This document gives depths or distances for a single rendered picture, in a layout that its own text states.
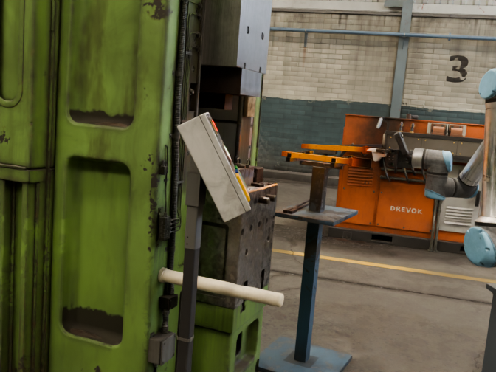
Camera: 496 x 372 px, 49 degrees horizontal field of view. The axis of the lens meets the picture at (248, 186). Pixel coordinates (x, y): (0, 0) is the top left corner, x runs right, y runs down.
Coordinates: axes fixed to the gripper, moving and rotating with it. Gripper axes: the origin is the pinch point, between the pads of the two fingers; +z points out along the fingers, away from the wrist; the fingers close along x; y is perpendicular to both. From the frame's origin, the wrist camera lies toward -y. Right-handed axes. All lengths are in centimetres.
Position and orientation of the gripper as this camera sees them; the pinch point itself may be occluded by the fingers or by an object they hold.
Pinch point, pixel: (370, 148)
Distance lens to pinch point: 265.7
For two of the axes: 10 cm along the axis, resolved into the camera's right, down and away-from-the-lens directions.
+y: -0.8, 9.9, 1.2
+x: 4.5, -0.7, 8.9
